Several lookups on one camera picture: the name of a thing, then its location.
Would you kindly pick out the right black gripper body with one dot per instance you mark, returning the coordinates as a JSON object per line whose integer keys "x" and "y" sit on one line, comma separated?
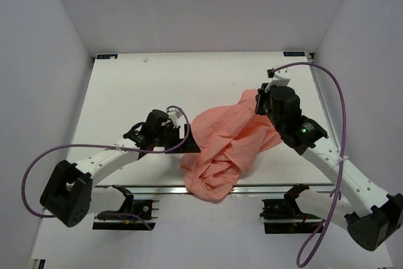
{"x": 263, "y": 106}

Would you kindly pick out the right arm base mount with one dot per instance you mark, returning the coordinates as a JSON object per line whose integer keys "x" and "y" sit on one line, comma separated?
{"x": 283, "y": 216}

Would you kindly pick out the left blue corner label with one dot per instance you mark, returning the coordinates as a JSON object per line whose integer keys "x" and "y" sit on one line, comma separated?
{"x": 106, "y": 56}

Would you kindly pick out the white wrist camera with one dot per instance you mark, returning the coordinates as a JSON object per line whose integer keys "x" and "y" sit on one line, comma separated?
{"x": 278, "y": 78}
{"x": 174, "y": 114}

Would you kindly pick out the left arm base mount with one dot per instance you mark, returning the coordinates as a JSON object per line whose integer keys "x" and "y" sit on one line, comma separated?
{"x": 116, "y": 208}

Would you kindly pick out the right aluminium rail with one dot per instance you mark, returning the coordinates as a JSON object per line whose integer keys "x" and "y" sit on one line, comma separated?
{"x": 339, "y": 138}

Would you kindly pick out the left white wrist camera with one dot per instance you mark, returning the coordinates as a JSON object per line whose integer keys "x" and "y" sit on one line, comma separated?
{"x": 174, "y": 114}

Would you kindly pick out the salmon pink jacket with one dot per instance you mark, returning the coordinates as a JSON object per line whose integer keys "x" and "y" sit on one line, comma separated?
{"x": 229, "y": 137}

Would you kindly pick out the right blue corner label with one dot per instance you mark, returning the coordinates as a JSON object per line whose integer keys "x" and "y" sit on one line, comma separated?
{"x": 294, "y": 54}

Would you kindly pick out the front aluminium rail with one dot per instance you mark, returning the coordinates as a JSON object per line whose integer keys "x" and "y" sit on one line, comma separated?
{"x": 236, "y": 190}

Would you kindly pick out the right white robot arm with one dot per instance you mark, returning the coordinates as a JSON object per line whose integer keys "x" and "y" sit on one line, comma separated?
{"x": 370, "y": 215}

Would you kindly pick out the blue corner label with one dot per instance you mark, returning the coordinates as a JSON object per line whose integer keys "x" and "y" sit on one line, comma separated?
{"x": 294, "y": 54}
{"x": 106, "y": 56}

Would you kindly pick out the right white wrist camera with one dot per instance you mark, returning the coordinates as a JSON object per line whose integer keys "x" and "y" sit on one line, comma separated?
{"x": 278, "y": 78}

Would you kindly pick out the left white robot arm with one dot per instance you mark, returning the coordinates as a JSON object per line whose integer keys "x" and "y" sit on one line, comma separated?
{"x": 72, "y": 191}

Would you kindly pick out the aluminium rail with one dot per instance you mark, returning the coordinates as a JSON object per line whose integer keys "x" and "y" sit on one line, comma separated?
{"x": 236, "y": 190}
{"x": 339, "y": 138}

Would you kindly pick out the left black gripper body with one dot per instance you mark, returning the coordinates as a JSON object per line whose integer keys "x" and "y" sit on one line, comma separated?
{"x": 168, "y": 138}

